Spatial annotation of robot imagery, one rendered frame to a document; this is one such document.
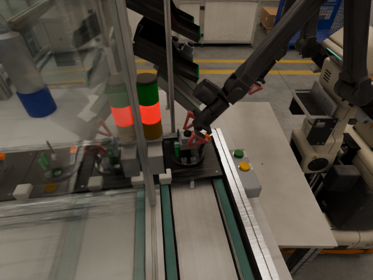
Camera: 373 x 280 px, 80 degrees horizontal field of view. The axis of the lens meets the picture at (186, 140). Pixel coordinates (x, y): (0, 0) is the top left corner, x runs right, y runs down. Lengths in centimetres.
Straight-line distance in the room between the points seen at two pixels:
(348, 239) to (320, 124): 88
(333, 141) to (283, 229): 57
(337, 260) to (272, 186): 109
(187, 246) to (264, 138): 71
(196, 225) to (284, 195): 40
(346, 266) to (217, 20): 415
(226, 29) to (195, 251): 445
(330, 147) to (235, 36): 388
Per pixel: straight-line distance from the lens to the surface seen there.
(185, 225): 81
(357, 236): 183
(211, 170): 87
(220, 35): 489
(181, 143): 84
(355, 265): 206
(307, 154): 133
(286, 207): 98
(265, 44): 75
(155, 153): 56
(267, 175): 106
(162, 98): 149
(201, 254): 77
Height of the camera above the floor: 163
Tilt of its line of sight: 42 degrees down
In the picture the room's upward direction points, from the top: straight up
